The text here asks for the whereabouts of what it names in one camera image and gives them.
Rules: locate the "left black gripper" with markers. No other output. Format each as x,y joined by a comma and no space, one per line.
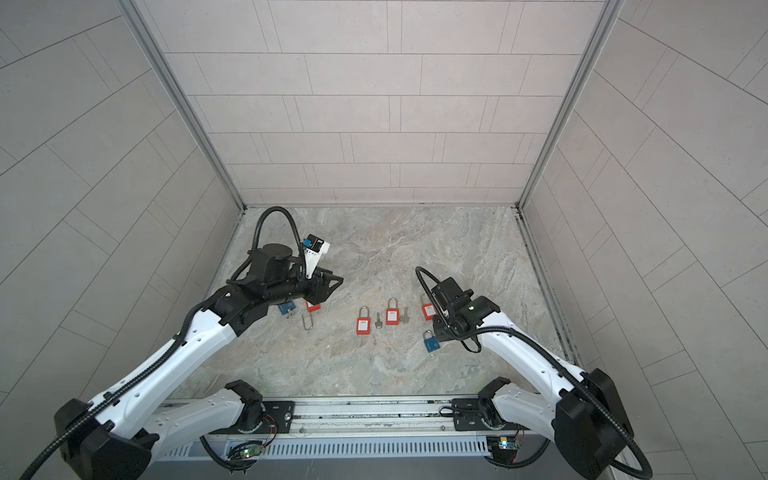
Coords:
318,292

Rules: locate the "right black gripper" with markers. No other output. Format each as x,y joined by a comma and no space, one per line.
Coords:
436,329

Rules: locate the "left green circuit board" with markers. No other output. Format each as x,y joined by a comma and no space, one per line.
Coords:
246,451

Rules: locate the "large blue padlock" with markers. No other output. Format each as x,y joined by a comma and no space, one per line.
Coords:
287,309

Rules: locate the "small blue padlock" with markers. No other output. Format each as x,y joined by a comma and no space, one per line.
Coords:
430,341

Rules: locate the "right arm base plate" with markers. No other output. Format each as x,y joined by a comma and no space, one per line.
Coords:
466,415

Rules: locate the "right green circuit board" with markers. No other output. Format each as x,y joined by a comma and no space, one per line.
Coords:
502,450

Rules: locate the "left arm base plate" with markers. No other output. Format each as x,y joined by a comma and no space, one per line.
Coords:
268,418

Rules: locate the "green circuit board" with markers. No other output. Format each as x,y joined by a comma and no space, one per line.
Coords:
246,451
502,450

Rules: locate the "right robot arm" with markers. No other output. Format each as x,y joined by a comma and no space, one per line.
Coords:
550,377

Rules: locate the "white slotted cable duct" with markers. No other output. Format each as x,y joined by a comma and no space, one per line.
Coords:
381,447

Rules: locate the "aluminium mounting rail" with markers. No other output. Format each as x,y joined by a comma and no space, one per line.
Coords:
372,417

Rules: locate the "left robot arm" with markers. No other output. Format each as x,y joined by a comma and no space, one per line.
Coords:
114,436

